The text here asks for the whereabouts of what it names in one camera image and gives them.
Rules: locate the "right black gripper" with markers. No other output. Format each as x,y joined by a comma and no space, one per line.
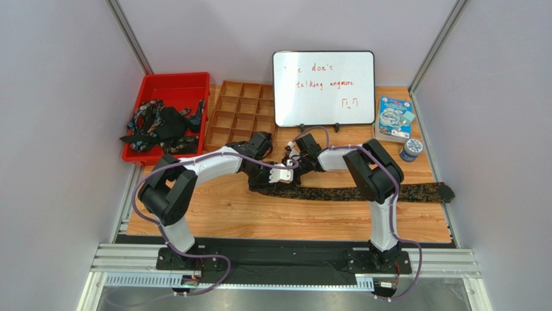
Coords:
302,164

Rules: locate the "red plastic bin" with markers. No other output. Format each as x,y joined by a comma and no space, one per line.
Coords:
180,91

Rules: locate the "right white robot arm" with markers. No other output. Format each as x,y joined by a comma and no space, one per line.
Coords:
376,175

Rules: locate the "blue floral pattern tie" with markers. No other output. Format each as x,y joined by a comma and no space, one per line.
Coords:
186,144

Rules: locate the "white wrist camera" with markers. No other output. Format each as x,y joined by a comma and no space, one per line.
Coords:
290,152
281,175

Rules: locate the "white whiteboard with red writing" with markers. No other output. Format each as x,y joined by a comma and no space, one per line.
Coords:
312,88

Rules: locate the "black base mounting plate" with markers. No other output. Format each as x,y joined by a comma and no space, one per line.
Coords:
282,262

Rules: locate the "black plain tie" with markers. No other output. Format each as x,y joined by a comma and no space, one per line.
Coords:
153,125

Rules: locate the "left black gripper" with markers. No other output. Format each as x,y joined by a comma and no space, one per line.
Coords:
262,176

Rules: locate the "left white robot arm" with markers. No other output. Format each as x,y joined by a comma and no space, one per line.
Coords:
167,191

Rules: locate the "blue round tin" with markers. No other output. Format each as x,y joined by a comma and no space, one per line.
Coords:
411,149

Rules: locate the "aluminium frame rail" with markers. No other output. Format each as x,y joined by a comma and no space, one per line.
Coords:
140,273

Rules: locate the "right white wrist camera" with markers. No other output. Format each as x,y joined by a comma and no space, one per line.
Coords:
290,152

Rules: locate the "brown compartment tray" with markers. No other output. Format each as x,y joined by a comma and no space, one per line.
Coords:
240,110

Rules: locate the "black gold key pattern tie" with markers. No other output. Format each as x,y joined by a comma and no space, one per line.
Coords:
437,192

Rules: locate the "blue packaged item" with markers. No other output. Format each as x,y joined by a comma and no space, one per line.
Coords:
394,120

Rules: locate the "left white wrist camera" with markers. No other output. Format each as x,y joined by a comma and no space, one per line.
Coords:
281,175

